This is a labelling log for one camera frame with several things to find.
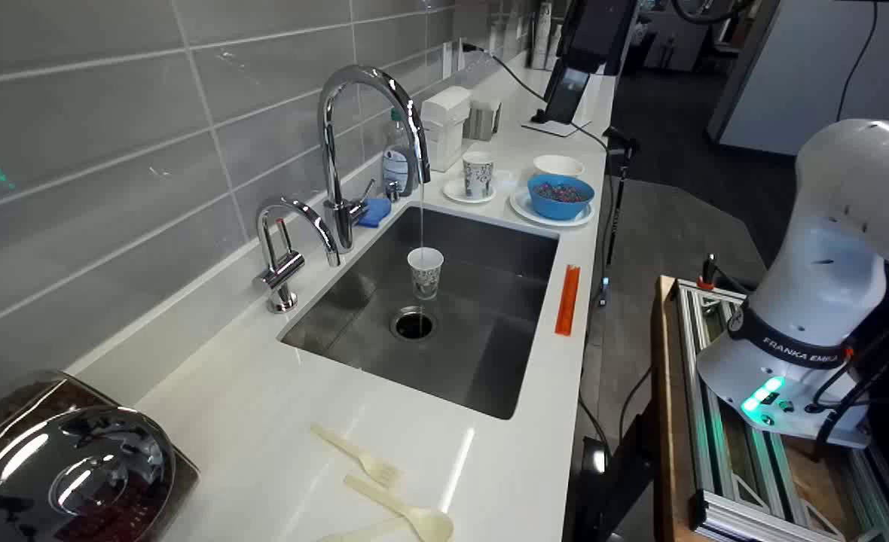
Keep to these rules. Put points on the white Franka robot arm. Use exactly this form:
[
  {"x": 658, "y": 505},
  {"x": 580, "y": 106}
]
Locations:
[{"x": 837, "y": 261}]

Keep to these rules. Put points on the round sink drain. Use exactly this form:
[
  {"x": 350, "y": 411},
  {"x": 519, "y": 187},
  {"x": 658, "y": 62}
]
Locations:
[{"x": 415, "y": 323}]

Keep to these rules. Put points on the stainless steel sink basin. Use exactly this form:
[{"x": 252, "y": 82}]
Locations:
[{"x": 483, "y": 340}]

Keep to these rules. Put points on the white cup stack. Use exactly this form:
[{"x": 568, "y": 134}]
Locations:
[{"x": 542, "y": 34}]

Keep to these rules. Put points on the blue sponge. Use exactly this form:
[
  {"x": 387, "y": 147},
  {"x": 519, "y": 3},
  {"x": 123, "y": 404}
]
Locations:
[{"x": 374, "y": 213}]

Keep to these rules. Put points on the white plate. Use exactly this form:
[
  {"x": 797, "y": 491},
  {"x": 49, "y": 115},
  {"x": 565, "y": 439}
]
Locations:
[{"x": 522, "y": 213}]

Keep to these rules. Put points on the clear bottle green cap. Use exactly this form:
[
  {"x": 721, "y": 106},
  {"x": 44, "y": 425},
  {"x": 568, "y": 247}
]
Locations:
[{"x": 397, "y": 177}]

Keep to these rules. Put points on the orange flat strip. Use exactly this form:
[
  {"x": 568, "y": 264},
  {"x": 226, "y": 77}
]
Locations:
[{"x": 568, "y": 302}]

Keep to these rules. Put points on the blue bowl of beads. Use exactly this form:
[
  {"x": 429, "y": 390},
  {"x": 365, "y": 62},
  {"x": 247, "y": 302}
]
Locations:
[{"x": 562, "y": 198}]

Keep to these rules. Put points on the white ribbed box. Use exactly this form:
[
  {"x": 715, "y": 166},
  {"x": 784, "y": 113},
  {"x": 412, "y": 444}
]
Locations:
[{"x": 444, "y": 123}]

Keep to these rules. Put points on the small grey container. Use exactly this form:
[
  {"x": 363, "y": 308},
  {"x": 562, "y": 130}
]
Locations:
[{"x": 483, "y": 120}]

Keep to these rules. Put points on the small chrome faucet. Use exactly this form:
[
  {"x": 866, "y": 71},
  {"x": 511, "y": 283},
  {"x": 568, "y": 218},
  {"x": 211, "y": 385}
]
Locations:
[{"x": 283, "y": 266}]

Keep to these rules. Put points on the cream plastic spoon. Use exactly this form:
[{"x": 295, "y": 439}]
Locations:
[
  {"x": 422, "y": 523},
  {"x": 368, "y": 466}
]

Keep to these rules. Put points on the tall chrome faucet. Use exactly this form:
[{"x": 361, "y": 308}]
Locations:
[{"x": 363, "y": 77}]

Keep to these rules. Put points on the wooden base board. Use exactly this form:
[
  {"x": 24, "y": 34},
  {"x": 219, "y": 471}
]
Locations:
[{"x": 669, "y": 402}]

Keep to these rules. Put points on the black screen on stand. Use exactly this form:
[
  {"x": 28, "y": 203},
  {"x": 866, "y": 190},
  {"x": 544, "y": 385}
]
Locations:
[{"x": 584, "y": 40}]

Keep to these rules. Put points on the aluminium profile robot stand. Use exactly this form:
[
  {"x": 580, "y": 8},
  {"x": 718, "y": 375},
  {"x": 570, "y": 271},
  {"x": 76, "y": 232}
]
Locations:
[{"x": 725, "y": 471}]

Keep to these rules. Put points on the white cabinet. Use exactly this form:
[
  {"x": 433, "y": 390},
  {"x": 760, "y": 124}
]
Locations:
[{"x": 794, "y": 71}]

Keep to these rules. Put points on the black camera stand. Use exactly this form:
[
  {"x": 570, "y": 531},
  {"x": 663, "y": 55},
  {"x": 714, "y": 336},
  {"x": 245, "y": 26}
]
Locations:
[{"x": 619, "y": 151}]

